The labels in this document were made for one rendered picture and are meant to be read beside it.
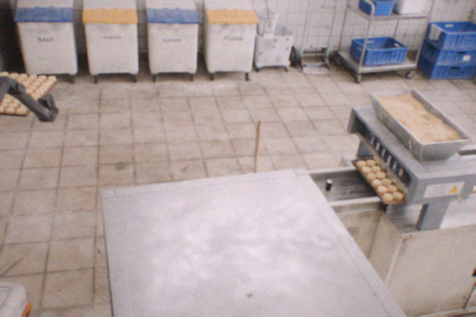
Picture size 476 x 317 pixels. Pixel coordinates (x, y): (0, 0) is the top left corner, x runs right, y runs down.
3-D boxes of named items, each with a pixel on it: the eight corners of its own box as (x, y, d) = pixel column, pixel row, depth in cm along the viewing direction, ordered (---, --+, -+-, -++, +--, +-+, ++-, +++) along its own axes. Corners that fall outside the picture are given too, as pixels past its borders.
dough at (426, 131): (409, 100, 290) (411, 90, 286) (467, 152, 247) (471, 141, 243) (366, 103, 283) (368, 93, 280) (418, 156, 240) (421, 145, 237)
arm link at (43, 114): (-4, 89, 259) (17, 90, 257) (-1, 79, 261) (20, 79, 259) (40, 123, 299) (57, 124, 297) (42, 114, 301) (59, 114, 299)
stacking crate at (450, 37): (465, 36, 651) (470, 20, 640) (485, 48, 619) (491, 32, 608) (423, 37, 637) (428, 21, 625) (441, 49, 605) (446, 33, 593)
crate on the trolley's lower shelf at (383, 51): (386, 51, 650) (390, 36, 639) (404, 63, 620) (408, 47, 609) (348, 54, 632) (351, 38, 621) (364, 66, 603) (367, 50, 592)
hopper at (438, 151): (406, 110, 294) (413, 88, 287) (465, 163, 250) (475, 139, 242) (360, 112, 287) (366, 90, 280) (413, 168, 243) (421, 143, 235)
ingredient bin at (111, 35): (89, 86, 550) (81, 16, 508) (90, 62, 601) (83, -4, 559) (140, 85, 562) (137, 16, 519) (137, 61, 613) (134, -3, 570)
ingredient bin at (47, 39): (25, 88, 536) (13, 15, 494) (30, 63, 587) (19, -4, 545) (79, 85, 549) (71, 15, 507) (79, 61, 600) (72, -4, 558)
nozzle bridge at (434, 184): (388, 151, 320) (402, 102, 301) (457, 226, 263) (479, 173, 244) (340, 155, 312) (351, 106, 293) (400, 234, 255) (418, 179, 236)
